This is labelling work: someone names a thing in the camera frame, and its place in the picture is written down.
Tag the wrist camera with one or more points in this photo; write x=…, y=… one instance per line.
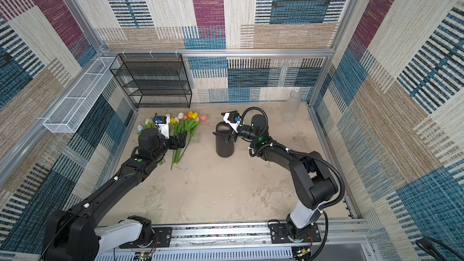
x=162, y=124
x=233, y=119

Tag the aluminium mounting rail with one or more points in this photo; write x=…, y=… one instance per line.
x=342, y=240

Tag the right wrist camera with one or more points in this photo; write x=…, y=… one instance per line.
x=233, y=119

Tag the pink tulip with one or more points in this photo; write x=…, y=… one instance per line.
x=203, y=118

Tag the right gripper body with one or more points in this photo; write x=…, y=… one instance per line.
x=234, y=135

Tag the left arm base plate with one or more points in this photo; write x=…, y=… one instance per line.
x=159, y=237

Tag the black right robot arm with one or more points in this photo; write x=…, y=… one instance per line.
x=317, y=183

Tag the white wire mesh basket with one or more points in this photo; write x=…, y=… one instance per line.
x=68, y=116

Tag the yellow tulip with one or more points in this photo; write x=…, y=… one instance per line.
x=179, y=153

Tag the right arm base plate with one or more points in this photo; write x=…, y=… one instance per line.
x=282, y=233

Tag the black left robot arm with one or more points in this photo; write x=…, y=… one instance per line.
x=70, y=234

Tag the black cylindrical vase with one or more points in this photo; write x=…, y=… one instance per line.
x=222, y=149

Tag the clear glass vase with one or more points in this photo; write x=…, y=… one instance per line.
x=291, y=107

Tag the pale blue tulip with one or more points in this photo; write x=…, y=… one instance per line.
x=140, y=129

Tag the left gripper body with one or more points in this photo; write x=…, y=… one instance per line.
x=172, y=144

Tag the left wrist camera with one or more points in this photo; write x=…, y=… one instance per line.
x=162, y=124

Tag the black wire mesh shelf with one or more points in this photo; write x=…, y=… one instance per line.
x=157, y=80

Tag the bundled tulip bunch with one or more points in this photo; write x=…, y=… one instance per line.
x=171, y=127

